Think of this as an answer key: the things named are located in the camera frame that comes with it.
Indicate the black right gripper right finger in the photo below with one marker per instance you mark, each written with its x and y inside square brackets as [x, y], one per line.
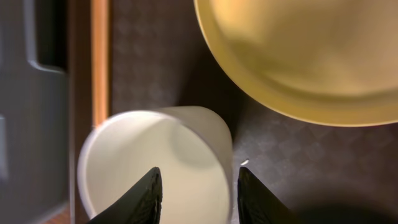
[258, 205]

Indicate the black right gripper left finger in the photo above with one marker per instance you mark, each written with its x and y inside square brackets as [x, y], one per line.
[141, 204]

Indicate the white paper cup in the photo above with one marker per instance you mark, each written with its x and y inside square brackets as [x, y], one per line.
[192, 147]

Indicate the brown serving tray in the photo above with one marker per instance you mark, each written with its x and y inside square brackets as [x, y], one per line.
[158, 58]

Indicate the grey dish rack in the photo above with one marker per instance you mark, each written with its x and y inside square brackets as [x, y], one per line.
[34, 110]

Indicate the yellow plate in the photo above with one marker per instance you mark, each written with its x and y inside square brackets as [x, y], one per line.
[331, 62]

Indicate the wooden chopstick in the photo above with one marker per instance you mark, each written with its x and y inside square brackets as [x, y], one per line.
[100, 14]

